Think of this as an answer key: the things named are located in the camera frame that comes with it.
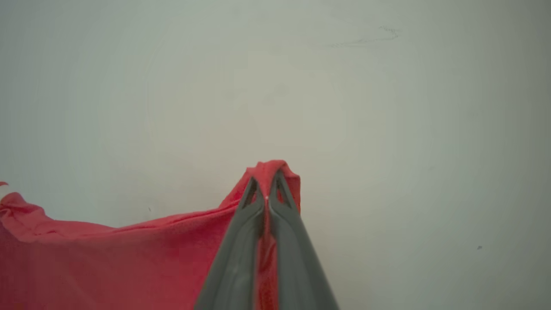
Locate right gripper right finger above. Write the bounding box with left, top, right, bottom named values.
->
left=267, top=170, right=341, bottom=310

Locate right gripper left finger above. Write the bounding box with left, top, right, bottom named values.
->
left=195, top=176, right=266, bottom=310

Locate red and white garment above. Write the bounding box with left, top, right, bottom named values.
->
left=0, top=160, right=301, bottom=310

